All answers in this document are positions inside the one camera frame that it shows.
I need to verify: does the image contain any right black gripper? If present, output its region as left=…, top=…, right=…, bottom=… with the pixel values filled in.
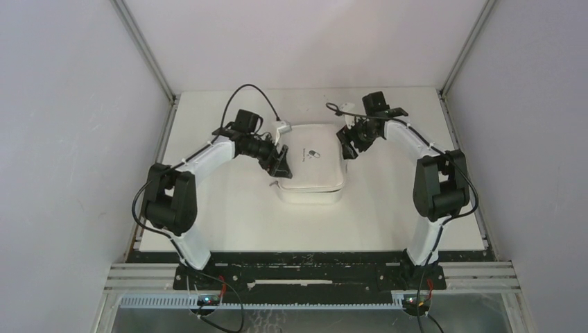
left=336, top=115, right=379, bottom=160

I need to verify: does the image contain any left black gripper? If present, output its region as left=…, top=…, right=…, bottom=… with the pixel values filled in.
left=242, top=133, right=293, bottom=180

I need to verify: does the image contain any white medicine kit box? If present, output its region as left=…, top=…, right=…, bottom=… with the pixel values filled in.
left=276, top=123, right=347, bottom=205

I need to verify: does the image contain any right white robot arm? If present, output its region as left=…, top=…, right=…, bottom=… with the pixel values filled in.
left=326, top=92, right=477, bottom=289

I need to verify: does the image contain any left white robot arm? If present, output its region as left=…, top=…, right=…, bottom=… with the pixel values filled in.
left=132, top=110, right=293, bottom=289

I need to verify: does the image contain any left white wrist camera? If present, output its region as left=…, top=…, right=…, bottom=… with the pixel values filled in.
left=273, top=120, right=292, bottom=146

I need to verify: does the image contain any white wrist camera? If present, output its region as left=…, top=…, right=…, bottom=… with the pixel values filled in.
left=273, top=120, right=292, bottom=146
left=339, top=102, right=356, bottom=129

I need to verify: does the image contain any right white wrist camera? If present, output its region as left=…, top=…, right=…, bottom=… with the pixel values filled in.
left=339, top=102, right=356, bottom=129

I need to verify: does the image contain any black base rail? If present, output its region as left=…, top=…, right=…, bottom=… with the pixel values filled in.
left=173, top=251, right=447, bottom=305

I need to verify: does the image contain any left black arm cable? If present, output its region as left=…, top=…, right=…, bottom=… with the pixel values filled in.
left=131, top=83, right=282, bottom=333

